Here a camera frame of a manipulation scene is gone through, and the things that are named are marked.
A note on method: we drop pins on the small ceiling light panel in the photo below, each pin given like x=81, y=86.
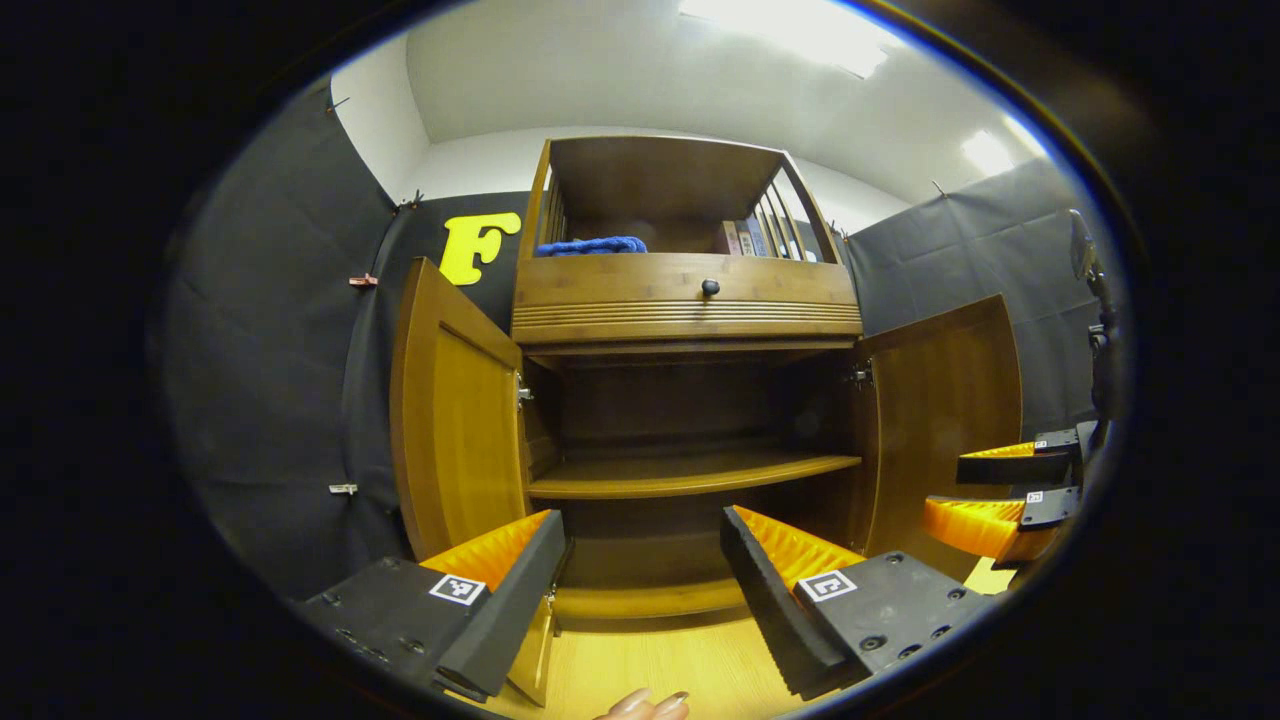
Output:
x=988, y=152

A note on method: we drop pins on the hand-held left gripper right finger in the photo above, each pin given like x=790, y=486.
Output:
x=770, y=610

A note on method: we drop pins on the wooden drawer with black knob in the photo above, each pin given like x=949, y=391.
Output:
x=620, y=295

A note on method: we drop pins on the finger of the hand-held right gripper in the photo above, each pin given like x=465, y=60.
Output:
x=980, y=525
x=1010, y=470

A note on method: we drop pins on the black backdrop cloth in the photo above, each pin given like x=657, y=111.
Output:
x=280, y=350

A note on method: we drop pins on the wooden double-door shoe cabinet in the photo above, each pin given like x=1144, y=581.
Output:
x=690, y=400

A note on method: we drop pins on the blue folded cloth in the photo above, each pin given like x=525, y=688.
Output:
x=595, y=245

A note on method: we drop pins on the large ceiling light panel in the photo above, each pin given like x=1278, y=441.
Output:
x=790, y=25

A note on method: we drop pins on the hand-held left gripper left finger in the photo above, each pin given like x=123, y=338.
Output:
x=520, y=590

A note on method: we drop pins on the wooden cabinet door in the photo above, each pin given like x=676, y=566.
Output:
x=940, y=410
x=455, y=430

